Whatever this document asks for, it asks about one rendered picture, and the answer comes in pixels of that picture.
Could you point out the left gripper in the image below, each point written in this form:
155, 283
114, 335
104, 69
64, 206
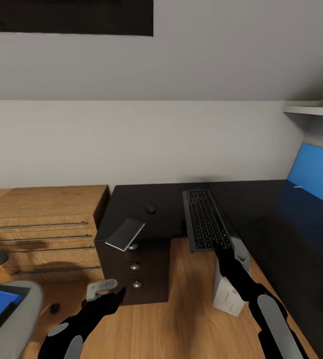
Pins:
106, 305

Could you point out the notebook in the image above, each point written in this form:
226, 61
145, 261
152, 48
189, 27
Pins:
125, 234

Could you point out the swivel chair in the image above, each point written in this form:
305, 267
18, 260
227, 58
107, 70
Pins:
18, 327

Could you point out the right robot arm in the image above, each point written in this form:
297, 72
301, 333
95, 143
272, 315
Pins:
277, 340

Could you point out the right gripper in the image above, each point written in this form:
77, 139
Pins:
229, 266

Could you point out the mouse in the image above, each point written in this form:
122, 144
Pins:
150, 208

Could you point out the keyboard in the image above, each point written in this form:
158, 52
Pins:
203, 222

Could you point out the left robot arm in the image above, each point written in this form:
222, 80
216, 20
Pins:
66, 340

